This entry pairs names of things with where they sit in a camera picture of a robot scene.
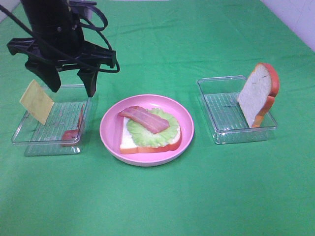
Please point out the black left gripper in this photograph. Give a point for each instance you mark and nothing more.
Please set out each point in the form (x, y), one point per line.
(90, 59)

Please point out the toy bacon strip front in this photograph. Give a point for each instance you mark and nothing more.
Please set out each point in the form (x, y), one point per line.
(72, 135)

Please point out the toy bacon strip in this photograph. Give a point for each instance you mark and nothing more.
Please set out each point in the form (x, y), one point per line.
(72, 135)
(151, 122)

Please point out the toy bread slice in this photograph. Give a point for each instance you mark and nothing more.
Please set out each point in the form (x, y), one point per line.
(151, 150)
(258, 93)

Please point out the green toy lettuce leaf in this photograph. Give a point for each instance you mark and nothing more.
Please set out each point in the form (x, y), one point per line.
(135, 135)

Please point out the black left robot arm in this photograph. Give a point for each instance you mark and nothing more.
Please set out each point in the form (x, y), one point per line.
(65, 35)

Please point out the yellow toy cheese slice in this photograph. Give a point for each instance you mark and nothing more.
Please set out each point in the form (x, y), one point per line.
(37, 102)

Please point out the pink round plate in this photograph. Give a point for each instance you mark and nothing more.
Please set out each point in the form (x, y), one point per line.
(111, 129)

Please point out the clear left plastic tray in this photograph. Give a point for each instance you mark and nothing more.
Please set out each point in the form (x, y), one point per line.
(42, 140)

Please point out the clear plastic tray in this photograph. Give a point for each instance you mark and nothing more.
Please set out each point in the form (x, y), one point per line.
(227, 124)
(42, 140)

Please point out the clear right plastic tray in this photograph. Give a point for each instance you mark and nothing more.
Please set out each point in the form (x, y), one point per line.
(227, 124)

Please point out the green tablecloth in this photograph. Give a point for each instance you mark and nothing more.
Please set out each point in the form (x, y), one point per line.
(164, 47)

